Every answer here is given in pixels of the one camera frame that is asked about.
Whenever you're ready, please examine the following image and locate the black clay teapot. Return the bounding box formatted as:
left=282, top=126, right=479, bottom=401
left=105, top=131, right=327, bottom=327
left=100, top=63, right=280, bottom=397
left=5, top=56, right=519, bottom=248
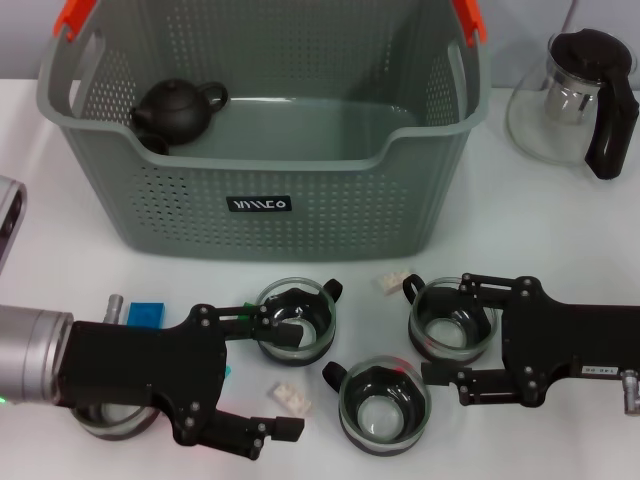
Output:
left=130, top=78, right=230, bottom=147

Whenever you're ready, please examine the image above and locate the grey perforated storage bin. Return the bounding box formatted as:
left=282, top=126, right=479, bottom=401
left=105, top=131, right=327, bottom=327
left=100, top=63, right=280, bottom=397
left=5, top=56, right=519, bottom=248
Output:
left=37, top=0, right=494, bottom=264

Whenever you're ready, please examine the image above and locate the thin grey background cable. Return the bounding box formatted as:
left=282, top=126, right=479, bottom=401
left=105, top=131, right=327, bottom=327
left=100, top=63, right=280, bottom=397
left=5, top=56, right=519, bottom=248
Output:
left=562, top=0, right=580, bottom=35

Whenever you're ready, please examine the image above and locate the blue square brick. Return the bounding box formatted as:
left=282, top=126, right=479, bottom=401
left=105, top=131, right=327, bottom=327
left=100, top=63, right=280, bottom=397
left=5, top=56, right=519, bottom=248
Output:
left=127, top=301, right=167, bottom=331

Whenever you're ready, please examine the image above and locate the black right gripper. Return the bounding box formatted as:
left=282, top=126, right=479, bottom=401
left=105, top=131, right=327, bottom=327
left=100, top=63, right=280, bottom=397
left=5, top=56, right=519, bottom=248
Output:
left=421, top=272, right=640, bottom=407

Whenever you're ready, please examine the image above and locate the white brick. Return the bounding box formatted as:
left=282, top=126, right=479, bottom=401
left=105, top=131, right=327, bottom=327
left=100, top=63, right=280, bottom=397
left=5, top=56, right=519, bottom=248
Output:
left=269, top=382, right=312, bottom=415
left=374, top=272, right=414, bottom=297

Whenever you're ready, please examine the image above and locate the glass teacup black sleeve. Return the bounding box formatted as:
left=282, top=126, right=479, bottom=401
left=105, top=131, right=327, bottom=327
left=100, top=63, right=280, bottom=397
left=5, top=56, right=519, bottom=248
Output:
left=69, top=399, right=161, bottom=442
left=253, top=277, right=345, bottom=368
left=402, top=273, right=500, bottom=362
left=321, top=355, right=432, bottom=456

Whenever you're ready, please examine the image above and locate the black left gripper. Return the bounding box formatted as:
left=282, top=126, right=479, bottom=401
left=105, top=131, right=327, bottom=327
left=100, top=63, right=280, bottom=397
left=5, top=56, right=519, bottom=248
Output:
left=57, top=303, right=307, bottom=461

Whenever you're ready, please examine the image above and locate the glass pitcher black handle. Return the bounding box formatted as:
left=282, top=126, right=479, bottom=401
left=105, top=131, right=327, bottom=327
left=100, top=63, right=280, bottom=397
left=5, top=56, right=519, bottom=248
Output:
left=505, top=28, right=640, bottom=181

